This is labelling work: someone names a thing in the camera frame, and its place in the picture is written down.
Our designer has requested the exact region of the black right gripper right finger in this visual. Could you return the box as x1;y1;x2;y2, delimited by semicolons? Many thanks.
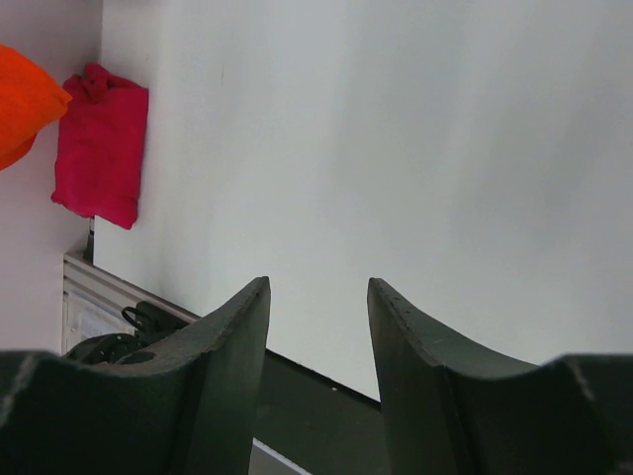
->
367;278;632;474

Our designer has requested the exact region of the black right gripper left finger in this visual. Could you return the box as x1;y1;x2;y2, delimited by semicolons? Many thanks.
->
1;277;271;474

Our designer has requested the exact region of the orange t shirt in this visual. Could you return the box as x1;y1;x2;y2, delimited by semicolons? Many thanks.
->
1;45;71;170

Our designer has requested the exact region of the folded red t shirt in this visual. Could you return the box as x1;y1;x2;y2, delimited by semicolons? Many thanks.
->
50;63;149;231

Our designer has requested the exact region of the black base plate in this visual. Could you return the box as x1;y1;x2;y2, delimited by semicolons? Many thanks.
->
253;350;392;474

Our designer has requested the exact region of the aluminium frame rail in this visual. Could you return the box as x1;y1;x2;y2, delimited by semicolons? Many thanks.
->
61;251;198;353

